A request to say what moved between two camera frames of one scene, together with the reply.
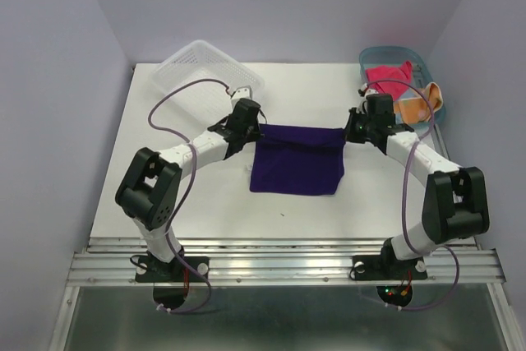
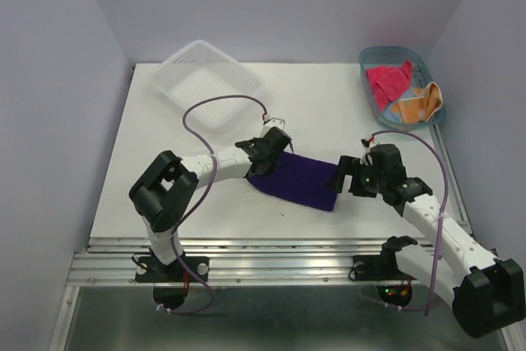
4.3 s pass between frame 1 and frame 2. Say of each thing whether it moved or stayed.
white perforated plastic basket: stayed
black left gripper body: moved
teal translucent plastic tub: stayed
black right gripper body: moved
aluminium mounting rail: stayed
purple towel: moved
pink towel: stayed
